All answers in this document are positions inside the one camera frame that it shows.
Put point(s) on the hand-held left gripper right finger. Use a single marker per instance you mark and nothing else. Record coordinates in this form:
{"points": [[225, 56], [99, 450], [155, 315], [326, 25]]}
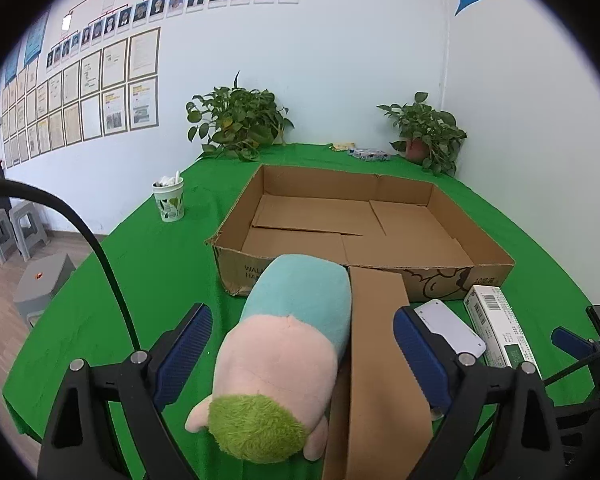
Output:
{"points": [[419, 355]]}

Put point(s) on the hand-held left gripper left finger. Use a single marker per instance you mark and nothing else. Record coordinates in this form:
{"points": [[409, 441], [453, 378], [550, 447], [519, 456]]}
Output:
{"points": [[191, 342]]}

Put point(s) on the white handheld device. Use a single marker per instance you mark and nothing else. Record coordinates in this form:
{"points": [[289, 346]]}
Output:
{"points": [[450, 327]]}

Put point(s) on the narrow brown cardboard tray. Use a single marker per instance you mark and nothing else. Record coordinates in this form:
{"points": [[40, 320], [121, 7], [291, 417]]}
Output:
{"points": [[380, 375]]}

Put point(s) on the white and green carton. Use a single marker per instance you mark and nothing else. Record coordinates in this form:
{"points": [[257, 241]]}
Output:
{"points": [[500, 325]]}

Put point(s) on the pink blue green plush toy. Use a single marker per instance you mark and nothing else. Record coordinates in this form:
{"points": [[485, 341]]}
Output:
{"points": [[285, 345]]}

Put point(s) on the large shallow cardboard box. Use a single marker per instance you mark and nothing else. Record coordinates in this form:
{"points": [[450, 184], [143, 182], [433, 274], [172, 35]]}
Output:
{"points": [[360, 225]]}

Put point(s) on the leaf print cup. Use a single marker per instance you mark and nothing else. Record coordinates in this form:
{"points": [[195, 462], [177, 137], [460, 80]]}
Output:
{"points": [[169, 202]]}

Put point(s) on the grey stool with orange dot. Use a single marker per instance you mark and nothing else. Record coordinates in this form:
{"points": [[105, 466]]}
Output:
{"points": [[42, 282]]}

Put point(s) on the patterned snack packet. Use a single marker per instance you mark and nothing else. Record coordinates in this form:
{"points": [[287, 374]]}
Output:
{"points": [[369, 153]]}

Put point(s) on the small yellow item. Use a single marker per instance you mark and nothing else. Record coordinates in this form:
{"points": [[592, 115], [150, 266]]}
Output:
{"points": [[341, 147]]}

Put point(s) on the potted plant in terracotta pot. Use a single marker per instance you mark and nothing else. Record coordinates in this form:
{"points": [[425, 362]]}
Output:
{"points": [[427, 132]]}

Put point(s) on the large leafy potted plant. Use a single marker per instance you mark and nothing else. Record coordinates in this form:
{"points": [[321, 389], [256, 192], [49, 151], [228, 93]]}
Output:
{"points": [[237, 120]]}

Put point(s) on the rows of portrait photos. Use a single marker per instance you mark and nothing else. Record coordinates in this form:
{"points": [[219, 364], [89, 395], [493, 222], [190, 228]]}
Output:
{"points": [[180, 5]]}

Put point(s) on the wall of framed documents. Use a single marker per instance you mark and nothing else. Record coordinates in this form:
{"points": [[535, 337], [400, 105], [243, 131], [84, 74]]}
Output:
{"points": [[80, 100]]}

